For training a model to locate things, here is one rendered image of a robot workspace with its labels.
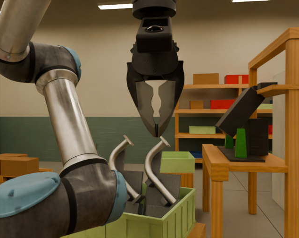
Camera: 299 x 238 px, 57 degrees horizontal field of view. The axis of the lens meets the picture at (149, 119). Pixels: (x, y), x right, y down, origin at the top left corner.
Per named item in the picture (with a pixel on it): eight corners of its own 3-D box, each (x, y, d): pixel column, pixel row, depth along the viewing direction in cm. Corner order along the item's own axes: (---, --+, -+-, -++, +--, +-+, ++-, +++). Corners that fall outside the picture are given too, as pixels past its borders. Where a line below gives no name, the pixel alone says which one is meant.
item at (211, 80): (310, 173, 611) (311, 70, 607) (174, 169, 653) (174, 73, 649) (300, 168, 664) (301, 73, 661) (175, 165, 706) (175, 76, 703)
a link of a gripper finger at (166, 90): (175, 133, 49) (173, 81, 48) (176, 137, 43) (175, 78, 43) (157, 134, 49) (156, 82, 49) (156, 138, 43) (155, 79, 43)
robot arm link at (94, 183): (56, 245, 58) (16, 62, 83) (117, 227, 67) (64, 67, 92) (76, 225, 50) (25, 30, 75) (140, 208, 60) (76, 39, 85)
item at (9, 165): (-26, 181, 537) (-27, 158, 536) (4, 173, 616) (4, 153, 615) (27, 184, 510) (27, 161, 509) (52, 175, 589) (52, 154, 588)
